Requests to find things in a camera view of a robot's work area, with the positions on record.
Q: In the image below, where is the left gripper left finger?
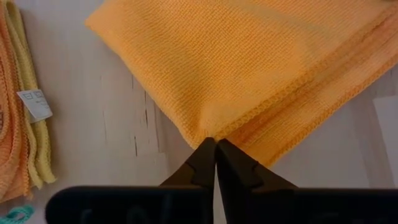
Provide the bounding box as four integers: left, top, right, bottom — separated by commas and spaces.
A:
45, 137, 216, 224

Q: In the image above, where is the light green microfiber towel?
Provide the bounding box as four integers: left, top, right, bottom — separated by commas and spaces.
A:
0, 204, 35, 224

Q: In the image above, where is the orange microfiber towel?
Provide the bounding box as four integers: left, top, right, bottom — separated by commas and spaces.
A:
0, 0, 53, 203
85, 0, 398, 167

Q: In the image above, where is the yellow microfiber towel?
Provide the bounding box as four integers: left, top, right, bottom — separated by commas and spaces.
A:
6, 0, 57, 190

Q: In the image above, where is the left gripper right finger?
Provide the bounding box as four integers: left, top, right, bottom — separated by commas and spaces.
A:
216, 138, 398, 224

